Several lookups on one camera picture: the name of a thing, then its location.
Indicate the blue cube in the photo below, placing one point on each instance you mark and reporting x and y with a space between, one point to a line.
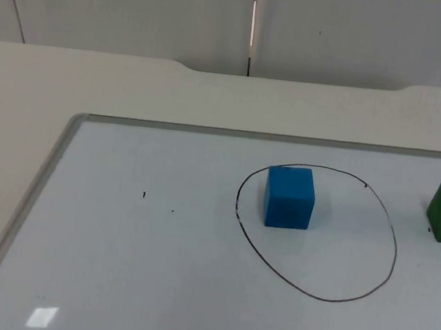
289 200

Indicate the grey-framed whiteboard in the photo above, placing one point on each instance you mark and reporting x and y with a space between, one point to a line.
125 241

